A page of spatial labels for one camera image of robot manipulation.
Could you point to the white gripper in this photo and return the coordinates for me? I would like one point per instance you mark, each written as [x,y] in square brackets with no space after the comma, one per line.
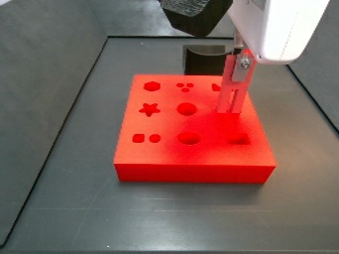
[276,28]

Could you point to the dark curved holder block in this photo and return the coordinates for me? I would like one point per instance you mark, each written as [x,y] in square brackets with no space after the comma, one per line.
[204,59]

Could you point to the red shape-sorter block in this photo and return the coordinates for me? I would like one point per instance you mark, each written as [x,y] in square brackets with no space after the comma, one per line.
[176,140]

